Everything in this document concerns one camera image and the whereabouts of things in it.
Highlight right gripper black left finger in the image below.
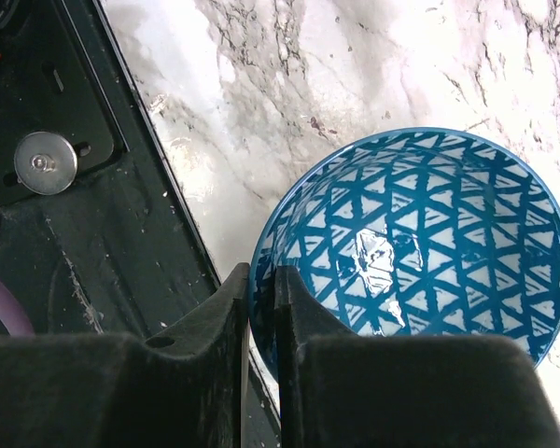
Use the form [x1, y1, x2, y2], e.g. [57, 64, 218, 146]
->
[0, 263, 249, 447]

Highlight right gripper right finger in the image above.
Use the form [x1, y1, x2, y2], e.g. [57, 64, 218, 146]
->
[273, 266, 560, 447]

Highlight blue triangle bowl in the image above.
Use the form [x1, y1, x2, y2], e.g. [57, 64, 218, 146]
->
[249, 127, 560, 372]

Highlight silver washer bolt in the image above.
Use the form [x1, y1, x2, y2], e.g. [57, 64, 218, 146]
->
[13, 132, 78, 196]

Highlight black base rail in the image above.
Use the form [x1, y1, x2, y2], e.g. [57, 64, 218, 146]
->
[0, 0, 281, 448]

